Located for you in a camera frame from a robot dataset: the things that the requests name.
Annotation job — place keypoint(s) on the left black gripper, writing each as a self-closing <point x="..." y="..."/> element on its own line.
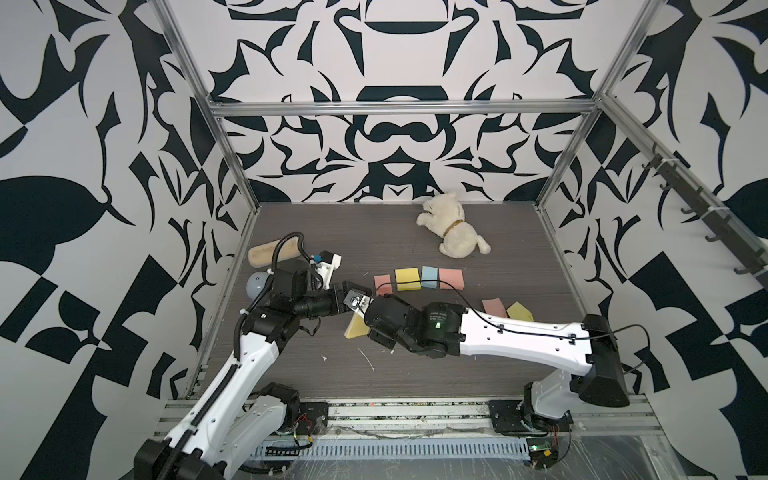
<point x="333" y="292"/>

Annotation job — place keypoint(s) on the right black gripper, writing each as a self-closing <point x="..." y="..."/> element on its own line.
<point x="377" y="335"/>

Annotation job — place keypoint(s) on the blue memo pad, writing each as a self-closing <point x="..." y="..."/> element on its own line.
<point x="430" y="277"/>

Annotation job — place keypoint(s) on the pink memo pad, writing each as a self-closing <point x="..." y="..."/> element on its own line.
<point x="451" y="279"/>

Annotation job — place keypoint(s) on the yellow memo pad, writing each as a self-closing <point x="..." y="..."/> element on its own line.
<point x="408" y="279"/>

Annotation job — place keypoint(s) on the torn pink memo page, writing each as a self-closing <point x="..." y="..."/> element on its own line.
<point x="494" y="307"/>

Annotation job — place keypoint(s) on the torn yellow memo page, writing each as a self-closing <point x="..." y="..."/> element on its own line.
<point x="517" y="311"/>

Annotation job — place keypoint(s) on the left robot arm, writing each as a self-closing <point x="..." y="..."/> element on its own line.
<point x="221" y="431"/>

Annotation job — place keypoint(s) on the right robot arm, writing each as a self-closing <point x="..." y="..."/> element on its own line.
<point x="584" y="357"/>

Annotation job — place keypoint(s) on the grey round speaker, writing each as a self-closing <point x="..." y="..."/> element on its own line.
<point x="256" y="283"/>

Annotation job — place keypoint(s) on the white plush dog toy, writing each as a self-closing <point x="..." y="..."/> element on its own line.
<point x="444" y="216"/>

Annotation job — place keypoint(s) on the small circuit board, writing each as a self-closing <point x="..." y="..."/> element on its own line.
<point x="543" y="454"/>

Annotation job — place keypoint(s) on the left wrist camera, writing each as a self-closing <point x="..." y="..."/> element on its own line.
<point x="325" y="264"/>

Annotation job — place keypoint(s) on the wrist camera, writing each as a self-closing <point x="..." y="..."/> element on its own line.
<point x="325" y="264"/>
<point x="357" y="301"/>

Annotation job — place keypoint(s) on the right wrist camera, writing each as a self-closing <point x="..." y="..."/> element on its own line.
<point x="357" y="301"/>

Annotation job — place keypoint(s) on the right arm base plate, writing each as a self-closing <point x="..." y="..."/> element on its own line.
<point x="513" y="418"/>

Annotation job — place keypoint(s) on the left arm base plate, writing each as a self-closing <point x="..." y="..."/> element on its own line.
<point x="305" y="418"/>

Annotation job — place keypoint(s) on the black wall hook rack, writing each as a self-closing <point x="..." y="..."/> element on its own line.
<point x="701" y="204"/>

